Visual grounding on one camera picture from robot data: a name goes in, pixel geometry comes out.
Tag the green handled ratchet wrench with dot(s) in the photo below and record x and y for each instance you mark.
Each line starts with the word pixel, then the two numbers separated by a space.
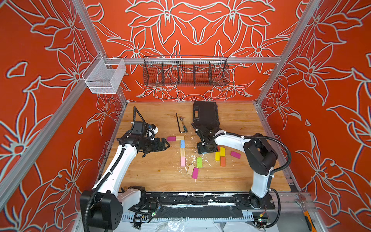
pixel 183 124

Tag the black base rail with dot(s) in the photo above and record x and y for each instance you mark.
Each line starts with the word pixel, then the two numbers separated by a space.
pixel 240 200

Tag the magenta block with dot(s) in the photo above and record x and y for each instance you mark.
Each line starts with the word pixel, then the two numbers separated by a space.
pixel 171 138
pixel 235 154
pixel 195 173

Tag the yellow block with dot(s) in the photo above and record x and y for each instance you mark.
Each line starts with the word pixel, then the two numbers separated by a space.
pixel 217 156
pixel 222 152

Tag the yellow block upper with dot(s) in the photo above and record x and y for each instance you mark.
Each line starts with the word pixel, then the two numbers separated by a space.
pixel 222 152

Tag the yellow block lower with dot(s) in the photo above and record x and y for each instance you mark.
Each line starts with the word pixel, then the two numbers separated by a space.
pixel 217 156

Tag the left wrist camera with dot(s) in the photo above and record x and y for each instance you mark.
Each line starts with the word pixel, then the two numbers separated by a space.
pixel 151 132

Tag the pink block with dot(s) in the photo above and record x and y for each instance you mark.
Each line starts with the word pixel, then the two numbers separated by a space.
pixel 182 161

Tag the green block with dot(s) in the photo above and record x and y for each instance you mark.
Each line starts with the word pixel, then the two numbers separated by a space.
pixel 199 162

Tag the black hex key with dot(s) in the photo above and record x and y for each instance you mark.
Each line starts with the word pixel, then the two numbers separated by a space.
pixel 179 128

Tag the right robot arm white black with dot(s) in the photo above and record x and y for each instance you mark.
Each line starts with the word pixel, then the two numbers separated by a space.
pixel 260 155

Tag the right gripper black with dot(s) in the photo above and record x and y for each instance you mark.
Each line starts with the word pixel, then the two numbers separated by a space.
pixel 201 148

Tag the black plastic tool case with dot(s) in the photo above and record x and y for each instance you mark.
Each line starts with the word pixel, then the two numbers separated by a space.
pixel 205 113

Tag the white wire basket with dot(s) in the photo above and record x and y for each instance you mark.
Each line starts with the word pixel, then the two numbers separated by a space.
pixel 104 75

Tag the orange handled tool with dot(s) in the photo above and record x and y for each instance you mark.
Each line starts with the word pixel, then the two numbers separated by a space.
pixel 309 222

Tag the orange block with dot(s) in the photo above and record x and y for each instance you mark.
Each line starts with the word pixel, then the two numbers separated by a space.
pixel 223 161

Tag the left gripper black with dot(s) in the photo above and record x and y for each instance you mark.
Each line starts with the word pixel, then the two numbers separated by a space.
pixel 156 146

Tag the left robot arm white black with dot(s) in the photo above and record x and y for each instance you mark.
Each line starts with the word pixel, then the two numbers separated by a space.
pixel 103 207

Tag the black wire basket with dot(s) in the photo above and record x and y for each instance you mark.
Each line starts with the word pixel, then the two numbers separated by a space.
pixel 186 71

